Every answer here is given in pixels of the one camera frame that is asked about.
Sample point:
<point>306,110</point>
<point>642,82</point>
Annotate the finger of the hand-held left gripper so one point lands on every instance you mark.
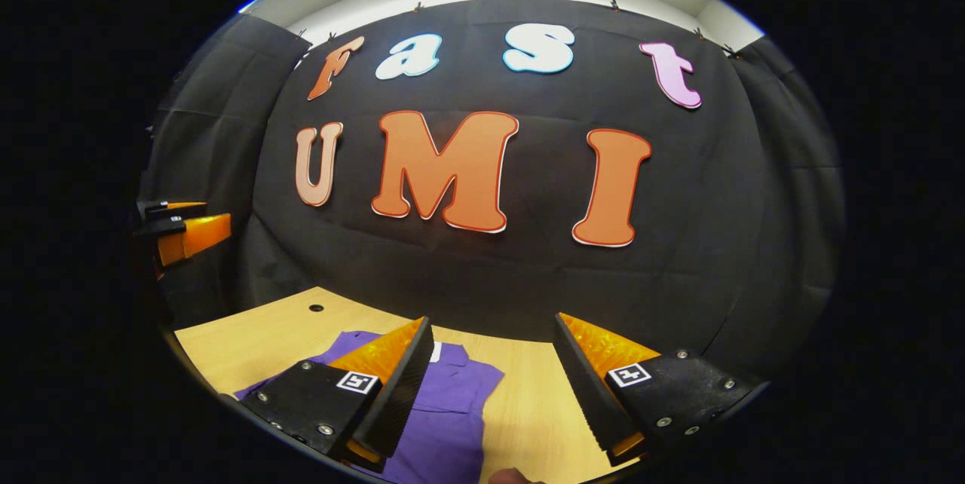
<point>170,208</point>
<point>196,234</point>

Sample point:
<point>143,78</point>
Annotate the black backdrop cloth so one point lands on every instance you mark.
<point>490,280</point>

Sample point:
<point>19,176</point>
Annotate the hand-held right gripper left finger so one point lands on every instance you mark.
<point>396,401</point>

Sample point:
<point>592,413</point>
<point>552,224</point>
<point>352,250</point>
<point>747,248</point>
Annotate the purple shirt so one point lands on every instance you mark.
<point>452,408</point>

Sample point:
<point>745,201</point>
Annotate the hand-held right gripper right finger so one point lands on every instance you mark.
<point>592,401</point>

